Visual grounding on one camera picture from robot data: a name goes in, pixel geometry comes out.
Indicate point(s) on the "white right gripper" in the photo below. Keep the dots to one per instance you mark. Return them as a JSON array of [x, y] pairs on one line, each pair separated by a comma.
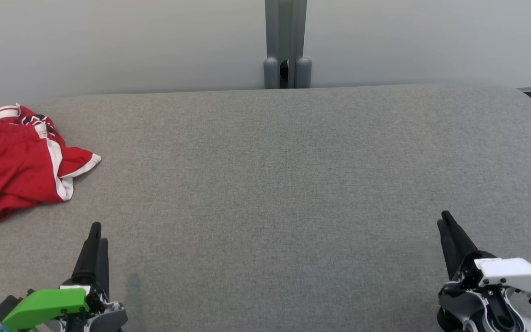
[[510, 272]]

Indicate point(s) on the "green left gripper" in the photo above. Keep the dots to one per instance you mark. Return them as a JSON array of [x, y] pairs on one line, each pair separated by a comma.
[[44, 304]]

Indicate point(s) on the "red shorts with white stripe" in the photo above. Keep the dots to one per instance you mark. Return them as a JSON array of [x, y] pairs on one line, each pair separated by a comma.
[[12, 170]]

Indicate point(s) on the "red jersey with black numbers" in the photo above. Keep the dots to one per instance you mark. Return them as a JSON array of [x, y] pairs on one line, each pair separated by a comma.
[[28, 117]]

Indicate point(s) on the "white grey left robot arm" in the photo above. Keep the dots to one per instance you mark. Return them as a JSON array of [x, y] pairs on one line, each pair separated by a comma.
[[111, 319]]

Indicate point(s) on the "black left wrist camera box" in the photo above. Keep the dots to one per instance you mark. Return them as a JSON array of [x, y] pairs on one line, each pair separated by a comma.
[[6, 308]]

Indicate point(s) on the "grey partition post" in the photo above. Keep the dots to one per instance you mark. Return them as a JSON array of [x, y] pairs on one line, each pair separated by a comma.
[[287, 41]]

